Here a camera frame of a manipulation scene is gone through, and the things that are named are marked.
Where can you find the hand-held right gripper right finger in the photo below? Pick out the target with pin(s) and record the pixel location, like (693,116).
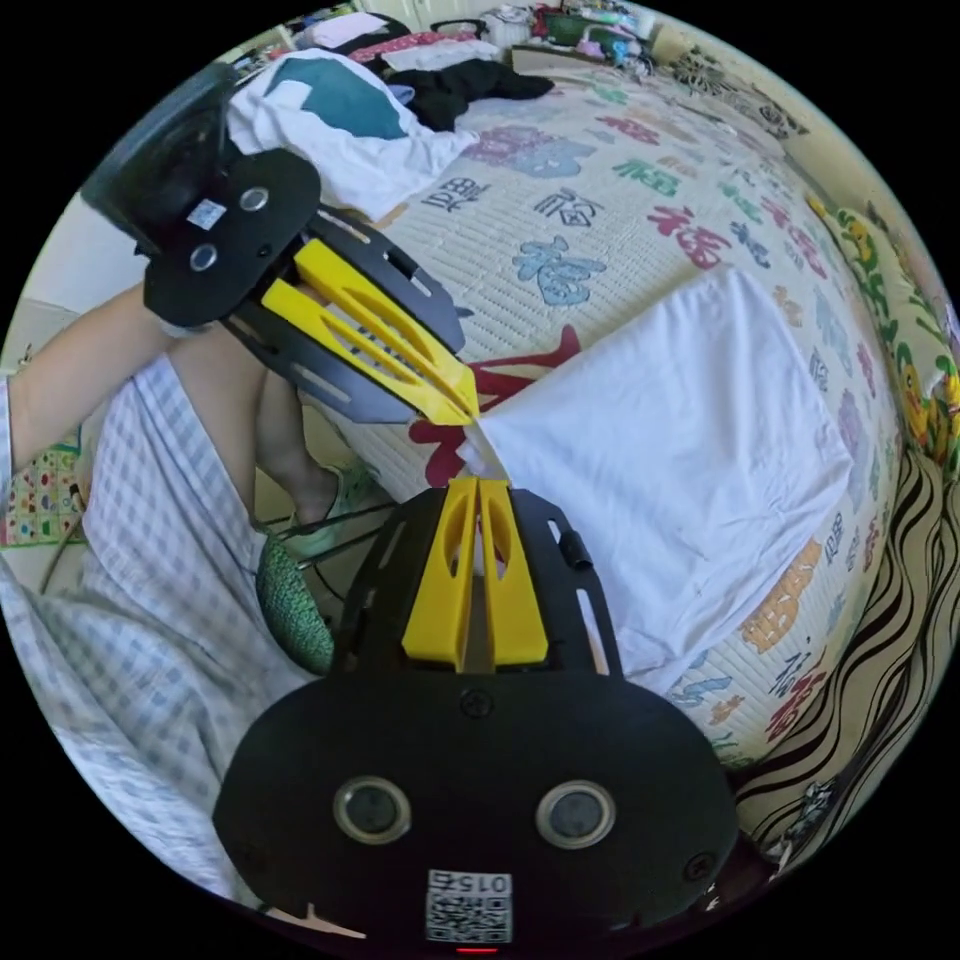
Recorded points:
(517,600)

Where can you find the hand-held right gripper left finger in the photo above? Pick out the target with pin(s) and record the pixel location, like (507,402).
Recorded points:
(439,592)

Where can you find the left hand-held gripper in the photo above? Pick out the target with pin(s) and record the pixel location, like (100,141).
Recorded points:
(232,240)

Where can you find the white t-shirt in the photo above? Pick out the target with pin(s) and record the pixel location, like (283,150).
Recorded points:
(675,450)

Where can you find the person's left forearm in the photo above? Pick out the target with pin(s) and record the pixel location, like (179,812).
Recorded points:
(75,375)

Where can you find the person's left hand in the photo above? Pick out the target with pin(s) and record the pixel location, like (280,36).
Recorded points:
(180,332)

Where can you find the pile of clothes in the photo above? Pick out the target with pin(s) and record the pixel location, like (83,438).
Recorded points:
(337,150)

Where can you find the green woven stool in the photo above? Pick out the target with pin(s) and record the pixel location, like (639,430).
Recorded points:
(292,611)

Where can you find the person's body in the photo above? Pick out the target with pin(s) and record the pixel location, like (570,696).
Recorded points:
(150,562)

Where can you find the bed with printed mat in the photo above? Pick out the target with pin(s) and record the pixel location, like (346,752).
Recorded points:
(600,187)

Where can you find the colourful patterned floor mat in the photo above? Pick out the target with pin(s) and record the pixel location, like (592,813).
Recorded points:
(37,495)

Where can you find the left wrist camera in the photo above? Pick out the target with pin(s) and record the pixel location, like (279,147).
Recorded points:
(161,172)

